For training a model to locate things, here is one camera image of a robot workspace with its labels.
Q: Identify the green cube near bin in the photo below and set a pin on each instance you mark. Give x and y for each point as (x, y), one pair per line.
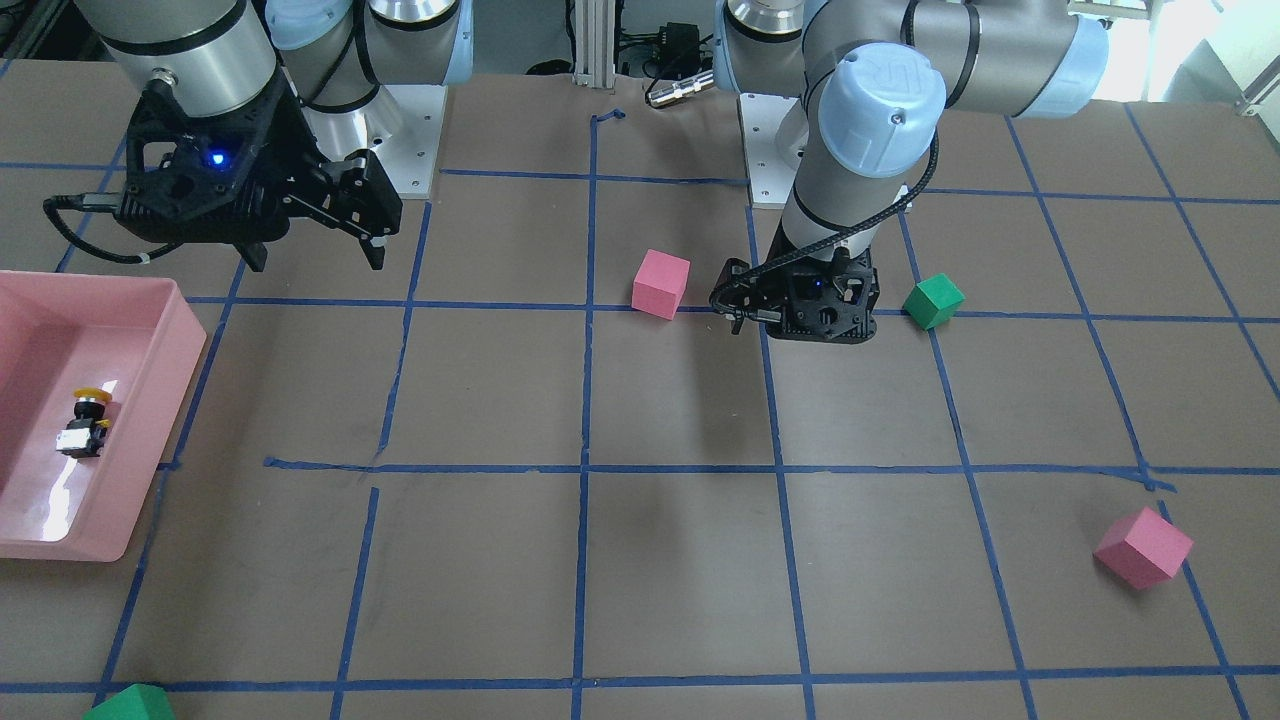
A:
(136, 702)

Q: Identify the pink cube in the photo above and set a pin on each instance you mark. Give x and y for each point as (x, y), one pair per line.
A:
(1144, 549)
(659, 284)

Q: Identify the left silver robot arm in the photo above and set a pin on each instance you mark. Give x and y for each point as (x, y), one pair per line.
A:
(871, 81)

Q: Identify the green cube near left arm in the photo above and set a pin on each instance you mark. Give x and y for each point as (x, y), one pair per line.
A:
(933, 301)

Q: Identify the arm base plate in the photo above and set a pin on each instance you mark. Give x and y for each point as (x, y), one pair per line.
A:
(402, 124)
(774, 135)

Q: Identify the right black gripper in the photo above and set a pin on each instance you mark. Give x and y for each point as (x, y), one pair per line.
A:
(289, 152)

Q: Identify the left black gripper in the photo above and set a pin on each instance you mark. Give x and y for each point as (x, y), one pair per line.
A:
(768, 288)

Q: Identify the aluminium frame post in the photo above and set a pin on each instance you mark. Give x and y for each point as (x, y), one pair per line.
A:
(594, 29)

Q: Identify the pink plastic bin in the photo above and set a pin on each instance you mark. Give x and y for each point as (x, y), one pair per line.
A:
(95, 368)

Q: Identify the pink cube far side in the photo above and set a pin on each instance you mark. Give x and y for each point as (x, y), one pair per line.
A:
(1144, 549)

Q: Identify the yellow push button switch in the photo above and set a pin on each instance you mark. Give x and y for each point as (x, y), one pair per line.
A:
(85, 435)

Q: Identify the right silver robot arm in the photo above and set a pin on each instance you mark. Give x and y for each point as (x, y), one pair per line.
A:
(220, 54)

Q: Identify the pink cube near centre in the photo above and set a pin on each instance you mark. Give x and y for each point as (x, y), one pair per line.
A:
(659, 284)

